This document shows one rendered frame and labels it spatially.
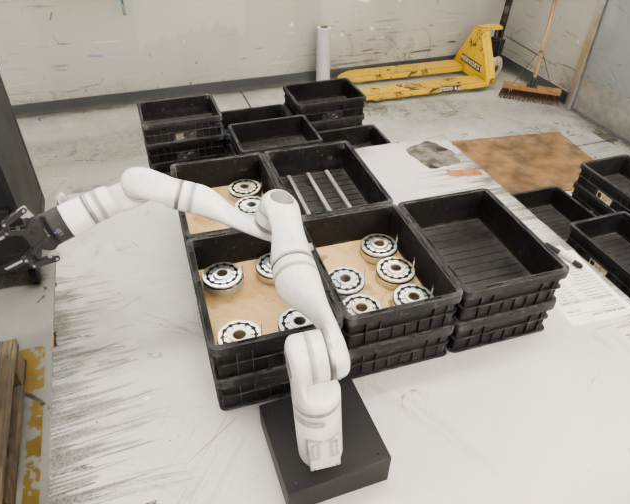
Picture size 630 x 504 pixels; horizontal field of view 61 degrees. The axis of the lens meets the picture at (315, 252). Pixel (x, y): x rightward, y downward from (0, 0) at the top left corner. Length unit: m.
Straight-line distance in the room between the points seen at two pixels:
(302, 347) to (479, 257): 0.81
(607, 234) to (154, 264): 1.92
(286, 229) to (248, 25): 3.52
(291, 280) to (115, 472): 0.58
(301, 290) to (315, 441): 0.29
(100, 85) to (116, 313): 3.13
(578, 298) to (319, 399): 1.00
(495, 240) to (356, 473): 0.83
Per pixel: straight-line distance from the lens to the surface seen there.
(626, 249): 2.65
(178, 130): 2.88
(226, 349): 1.16
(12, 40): 4.50
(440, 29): 5.26
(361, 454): 1.18
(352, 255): 1.53
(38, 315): 2.78
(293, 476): 1.16
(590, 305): 1.77
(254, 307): 1.37
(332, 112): 3.05
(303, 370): 0.91
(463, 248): 1.62
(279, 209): 1.19
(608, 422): 1.50
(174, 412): 1.36
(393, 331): 1.31
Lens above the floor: 1.80
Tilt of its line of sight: 39 degrees down
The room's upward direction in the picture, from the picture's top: 1 degrees clockwise
